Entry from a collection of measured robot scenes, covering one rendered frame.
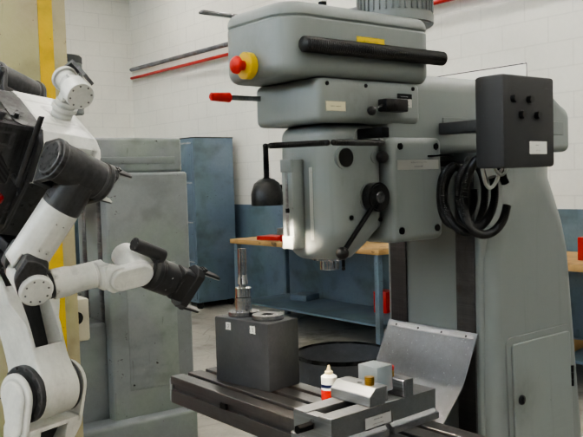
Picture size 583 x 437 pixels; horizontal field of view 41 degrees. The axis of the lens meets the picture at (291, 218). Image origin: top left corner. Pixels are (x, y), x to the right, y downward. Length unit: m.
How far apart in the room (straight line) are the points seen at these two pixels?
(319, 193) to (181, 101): 8.88
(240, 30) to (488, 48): 5.20
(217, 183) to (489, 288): 7.34
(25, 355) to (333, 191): 0.86
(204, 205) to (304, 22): 7.50
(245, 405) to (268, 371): 0.12
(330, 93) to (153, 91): 9.60
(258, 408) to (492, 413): 0.61
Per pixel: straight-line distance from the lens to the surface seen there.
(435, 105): 2.04
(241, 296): 2.25
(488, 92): 1.85
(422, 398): 1.91
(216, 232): 9.27
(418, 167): 1.97
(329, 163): 1.81
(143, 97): 11.56
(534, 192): 2.23
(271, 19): 1.75
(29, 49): 3.42
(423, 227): 1.98
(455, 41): 7.15
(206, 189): 9.19
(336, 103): 1.78
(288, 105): 1.83
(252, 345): 2.19
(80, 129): 1.97
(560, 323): 2.36
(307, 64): 1.73
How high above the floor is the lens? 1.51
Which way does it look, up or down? 3 degrees down
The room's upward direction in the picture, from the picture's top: 2 degrees counter-clockwise
